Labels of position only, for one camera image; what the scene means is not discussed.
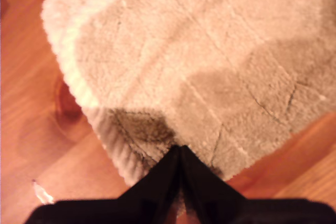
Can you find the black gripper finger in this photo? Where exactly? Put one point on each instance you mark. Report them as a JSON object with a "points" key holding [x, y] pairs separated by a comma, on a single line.
{"points": [[204, 190], [157, 182]]}

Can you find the beige fluffy tea towel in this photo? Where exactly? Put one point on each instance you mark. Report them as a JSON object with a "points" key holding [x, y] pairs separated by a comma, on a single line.
{"points": [[197, 51]]}

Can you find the small white scrap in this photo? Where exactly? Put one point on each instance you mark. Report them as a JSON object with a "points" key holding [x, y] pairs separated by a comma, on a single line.
{"points": [[42, 193]]}

